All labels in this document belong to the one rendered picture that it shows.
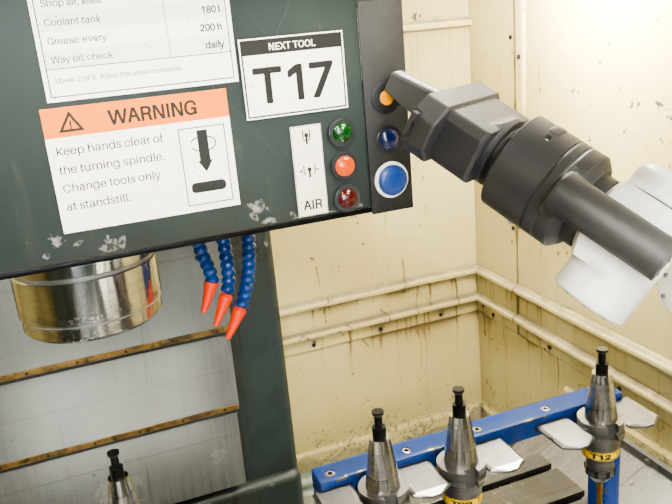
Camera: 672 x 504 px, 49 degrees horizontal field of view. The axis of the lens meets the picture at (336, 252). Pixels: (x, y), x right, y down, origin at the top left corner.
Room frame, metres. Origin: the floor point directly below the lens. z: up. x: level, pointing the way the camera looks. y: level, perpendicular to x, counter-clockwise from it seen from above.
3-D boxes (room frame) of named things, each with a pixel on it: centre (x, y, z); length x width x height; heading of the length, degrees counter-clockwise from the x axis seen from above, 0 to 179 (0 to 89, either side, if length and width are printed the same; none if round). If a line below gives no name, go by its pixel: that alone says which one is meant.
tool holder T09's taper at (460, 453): (0.83, -0.14, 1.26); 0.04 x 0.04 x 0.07
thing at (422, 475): (0.81, -0.08, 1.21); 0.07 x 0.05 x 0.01; 20
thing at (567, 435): (0.88, -0.29, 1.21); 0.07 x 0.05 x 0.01; 20
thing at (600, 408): (0.90, -0.34, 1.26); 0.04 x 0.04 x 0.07
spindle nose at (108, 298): (0.81, 0.29, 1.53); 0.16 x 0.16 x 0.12
